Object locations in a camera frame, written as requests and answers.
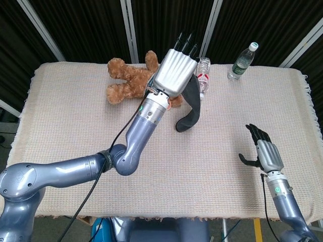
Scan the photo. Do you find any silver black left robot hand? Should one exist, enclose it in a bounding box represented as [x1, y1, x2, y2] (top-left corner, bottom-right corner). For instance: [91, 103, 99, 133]
[153, 31, 199, 98]

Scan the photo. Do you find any dark grey cloth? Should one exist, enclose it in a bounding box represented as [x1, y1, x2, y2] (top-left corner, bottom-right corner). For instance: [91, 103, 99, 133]
[175, 73, 202, 133]

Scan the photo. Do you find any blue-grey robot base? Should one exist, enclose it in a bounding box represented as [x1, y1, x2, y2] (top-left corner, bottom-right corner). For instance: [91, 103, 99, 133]
[111, 216, 210, 242]

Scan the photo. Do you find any clear water bottle red label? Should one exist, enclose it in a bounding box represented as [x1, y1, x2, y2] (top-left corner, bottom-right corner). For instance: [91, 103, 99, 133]
[196, 57, 211, 100]

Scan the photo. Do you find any brown teddy bear striped shirt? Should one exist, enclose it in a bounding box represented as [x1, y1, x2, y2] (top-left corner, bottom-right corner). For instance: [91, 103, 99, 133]
[105, 50, 184, 108]

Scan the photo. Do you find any clear water bottle green label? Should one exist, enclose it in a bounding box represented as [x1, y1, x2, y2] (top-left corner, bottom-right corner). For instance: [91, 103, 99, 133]
[227, 42, 259, 81]

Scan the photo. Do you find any beige woven tablecloth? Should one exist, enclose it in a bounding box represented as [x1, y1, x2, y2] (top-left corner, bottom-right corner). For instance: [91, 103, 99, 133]
[0, 62, 323, 225]

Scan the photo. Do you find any white table leg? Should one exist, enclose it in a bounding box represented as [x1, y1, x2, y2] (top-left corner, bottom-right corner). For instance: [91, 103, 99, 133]
[221, 218, 228, 242]

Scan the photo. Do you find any white partition frame post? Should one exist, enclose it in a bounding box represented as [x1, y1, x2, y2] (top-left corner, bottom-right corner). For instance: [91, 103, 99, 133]
[16, 0, 66, 63]
[200, 0, 224, 65]
[0, 99, 21, 118]
[120, 0, 139, 64]
[279, 22, 323, 69]

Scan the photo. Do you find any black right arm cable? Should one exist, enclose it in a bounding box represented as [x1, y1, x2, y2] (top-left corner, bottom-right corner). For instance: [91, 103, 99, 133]
[260, 172, 280, 242]

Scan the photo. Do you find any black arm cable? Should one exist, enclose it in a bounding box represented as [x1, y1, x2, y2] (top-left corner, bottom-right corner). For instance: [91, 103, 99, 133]
[67, 108, 142, 242]
[260, 172, 280, 242]

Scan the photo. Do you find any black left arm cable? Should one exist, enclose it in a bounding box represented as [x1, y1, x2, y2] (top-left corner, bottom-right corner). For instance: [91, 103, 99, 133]
[67, 108, 142, 242]

